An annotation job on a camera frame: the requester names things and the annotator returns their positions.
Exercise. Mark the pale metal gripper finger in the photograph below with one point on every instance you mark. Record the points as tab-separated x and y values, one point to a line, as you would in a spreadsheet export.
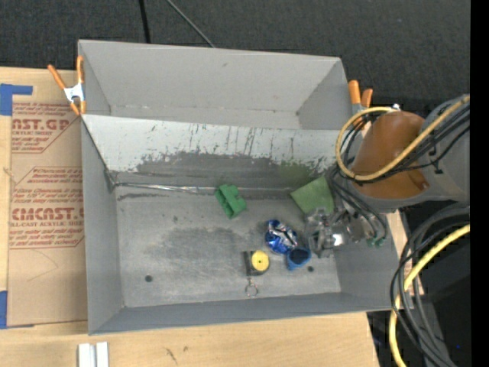
321	246
317	219

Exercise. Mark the green sponge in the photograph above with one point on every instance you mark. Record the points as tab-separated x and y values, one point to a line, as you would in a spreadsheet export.
311	197

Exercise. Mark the small blue cup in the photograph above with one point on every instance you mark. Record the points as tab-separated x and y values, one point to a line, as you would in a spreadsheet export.
298	259

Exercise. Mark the blue and silver crumpled packet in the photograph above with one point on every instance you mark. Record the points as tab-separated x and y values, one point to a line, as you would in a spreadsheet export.
280	237

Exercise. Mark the yellow and black tape measure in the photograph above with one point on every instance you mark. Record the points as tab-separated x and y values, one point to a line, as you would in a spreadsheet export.
259	262

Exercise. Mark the green toy building block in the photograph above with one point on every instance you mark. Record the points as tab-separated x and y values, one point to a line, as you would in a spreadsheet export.
230	201

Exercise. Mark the grey metal bin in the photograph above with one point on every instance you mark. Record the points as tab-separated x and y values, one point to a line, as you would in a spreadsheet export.
183	251

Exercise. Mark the brown cardboard board red print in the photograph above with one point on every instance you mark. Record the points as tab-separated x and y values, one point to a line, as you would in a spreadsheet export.
46	243

